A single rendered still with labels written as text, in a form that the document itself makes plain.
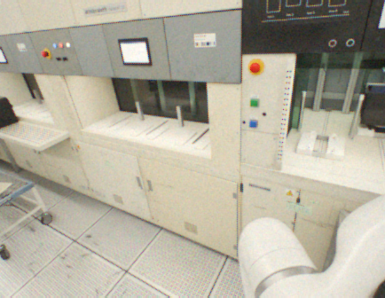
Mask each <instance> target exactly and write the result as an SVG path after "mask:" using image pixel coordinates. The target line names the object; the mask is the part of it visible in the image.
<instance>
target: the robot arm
mask: <svg viewBox="0 0 385 298"><path fill-rule="evenodd" d="M238 255H239V261H240V274H241V278H242V285H243V289H244V293H245V298H369V297H370V295H371V294H372V293H373V291H374V289H376V288H377V286H379V285H380V283H382V281H384V280H385V193H383V194H382V195H381V196H379V197H378V198H376V199H373V200H371V201H368V202H367V203H366V204H364V205H363V206H362V207H359V208H358V209H355V211H352V213H350V214H349V215H348V216H347V217H346V218H345V219H344V220H343V221H342V224H341V225H340V227H339V230H338V232H337V235H336V255H335V258H334V261H333V263H332V265H331V266H330V267H329V269H326V271H324V272H322V273H319V272H318V269H316V266H315V265H314V263H313V261H312V260H311V259H310V257H309V256H308V253H306V251H305V249H304V247H303V245H302V244H301V243H300V241H299V239H297V237H296V236H295V235H294V233H293V232H292V231H291V229H289V228H288V226H286V225H285V224H284V223H282V222H281V221H279V220H278V219H275V218H268V217H265V218H261V217H260V218H257V219H255V220H253V221H252V222H250V223H248V224H247V225H246V227H245V228H244V230H243V231H242V232H241V235H240V238H239V248H238Z"/></svg>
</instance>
